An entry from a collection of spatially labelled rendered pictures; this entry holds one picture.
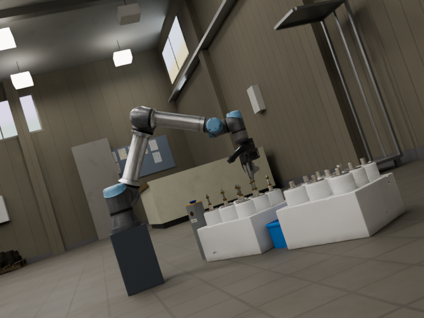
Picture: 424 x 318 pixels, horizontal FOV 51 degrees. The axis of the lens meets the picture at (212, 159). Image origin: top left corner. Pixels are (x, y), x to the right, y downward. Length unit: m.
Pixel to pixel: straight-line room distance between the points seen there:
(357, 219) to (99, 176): 10.91
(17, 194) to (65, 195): 1.22
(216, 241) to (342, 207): 0.75
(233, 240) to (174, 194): 4.88
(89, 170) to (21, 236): 2.43
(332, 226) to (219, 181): 5.44
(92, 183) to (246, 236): 10.37
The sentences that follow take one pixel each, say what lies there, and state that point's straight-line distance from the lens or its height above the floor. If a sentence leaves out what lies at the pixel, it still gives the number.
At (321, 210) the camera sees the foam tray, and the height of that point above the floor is 0.14.
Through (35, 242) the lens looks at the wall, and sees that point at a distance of 12.70.
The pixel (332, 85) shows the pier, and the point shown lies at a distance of 5.42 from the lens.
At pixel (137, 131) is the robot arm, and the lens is 2.34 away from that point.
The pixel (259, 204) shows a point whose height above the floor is 0.21.
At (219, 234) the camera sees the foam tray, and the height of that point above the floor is 0.13.
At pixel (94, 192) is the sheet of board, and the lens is 12.30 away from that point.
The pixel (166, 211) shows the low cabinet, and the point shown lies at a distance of 7.01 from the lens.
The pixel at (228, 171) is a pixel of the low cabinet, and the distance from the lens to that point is 7.27.
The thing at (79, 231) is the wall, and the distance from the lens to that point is 12.60.
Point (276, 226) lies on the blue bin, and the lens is 2.09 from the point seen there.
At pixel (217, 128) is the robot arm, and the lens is 2.13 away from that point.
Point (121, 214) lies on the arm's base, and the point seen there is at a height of 0.38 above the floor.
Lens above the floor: 0.36
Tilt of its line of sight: 4 degrees up
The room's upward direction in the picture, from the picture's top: 18 degrees counter-clockwise
